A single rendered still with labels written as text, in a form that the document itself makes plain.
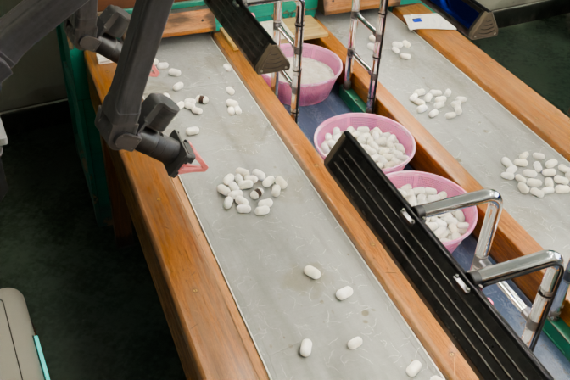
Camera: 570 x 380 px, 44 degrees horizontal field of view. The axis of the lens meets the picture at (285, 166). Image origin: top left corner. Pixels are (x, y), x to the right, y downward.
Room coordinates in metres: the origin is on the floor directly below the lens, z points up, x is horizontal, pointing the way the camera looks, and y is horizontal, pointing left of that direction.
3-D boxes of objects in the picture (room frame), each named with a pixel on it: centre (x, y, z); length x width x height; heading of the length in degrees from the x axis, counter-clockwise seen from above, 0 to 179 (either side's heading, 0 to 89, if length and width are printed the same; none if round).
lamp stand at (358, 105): (1.84, -0.28, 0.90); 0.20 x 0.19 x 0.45; 24
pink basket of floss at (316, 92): (1.92, -0.03, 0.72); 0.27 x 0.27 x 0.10
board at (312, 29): (2.12, 0.06, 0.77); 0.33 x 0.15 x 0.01; 114
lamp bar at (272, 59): (1.65, 0.16, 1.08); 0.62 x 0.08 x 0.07; 24
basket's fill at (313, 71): (1.92, -0.03, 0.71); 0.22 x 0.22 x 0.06
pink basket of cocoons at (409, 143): (1.52, -0.21, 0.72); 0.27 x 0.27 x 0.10
